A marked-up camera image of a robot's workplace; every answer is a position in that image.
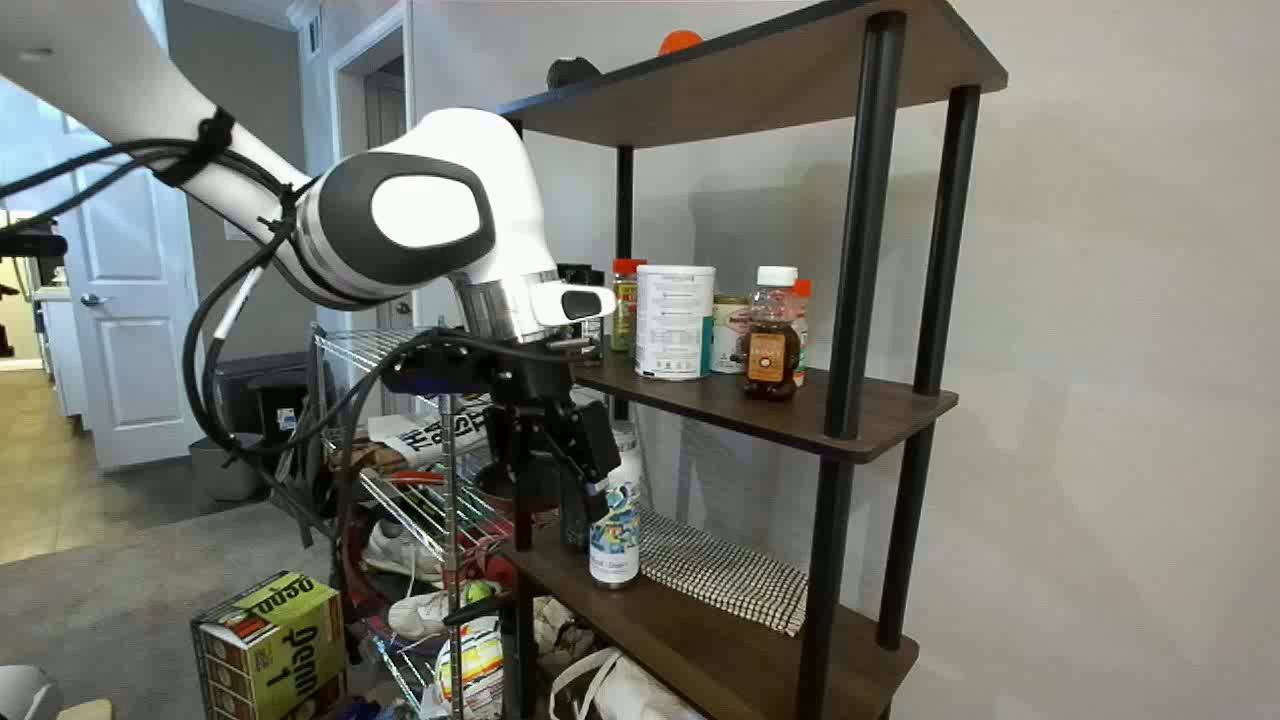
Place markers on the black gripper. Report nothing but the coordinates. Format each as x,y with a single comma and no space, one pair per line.
539,381

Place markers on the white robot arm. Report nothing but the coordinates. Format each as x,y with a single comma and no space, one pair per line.
426,212

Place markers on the white patterned water bottle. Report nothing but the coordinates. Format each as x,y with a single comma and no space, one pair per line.
613,535

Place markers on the red cap seasoning bottle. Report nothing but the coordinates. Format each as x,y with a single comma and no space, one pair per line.
806,290

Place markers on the white printed carton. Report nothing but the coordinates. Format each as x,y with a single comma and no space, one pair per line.
426,434

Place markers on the white cylindrical canister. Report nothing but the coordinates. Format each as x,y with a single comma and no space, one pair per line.
673,323

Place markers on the white mesh shelf liner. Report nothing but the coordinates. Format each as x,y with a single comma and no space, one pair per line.
727,572

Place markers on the cream jar with green label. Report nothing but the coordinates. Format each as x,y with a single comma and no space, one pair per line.
728,333

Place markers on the white bag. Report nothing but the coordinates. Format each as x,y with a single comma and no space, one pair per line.
623,686

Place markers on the black storage bin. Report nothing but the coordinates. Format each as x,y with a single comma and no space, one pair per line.
263,384

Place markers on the black and brown shelf unit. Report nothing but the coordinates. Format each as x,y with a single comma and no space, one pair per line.
854,266

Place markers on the grey waste bin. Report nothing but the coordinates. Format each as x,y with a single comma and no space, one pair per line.
231,474

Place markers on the green cardboard box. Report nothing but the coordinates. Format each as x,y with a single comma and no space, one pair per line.
273,645

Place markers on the black object on shelf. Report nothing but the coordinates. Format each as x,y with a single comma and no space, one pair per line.
574,75

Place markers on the orange round object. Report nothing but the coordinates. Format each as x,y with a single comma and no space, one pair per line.
681,40

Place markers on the white panel door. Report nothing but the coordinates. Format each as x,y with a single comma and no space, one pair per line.
133,346

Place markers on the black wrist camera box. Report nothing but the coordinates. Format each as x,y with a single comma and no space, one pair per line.
426,364

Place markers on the black bar mount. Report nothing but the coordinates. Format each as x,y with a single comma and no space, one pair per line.
31,240

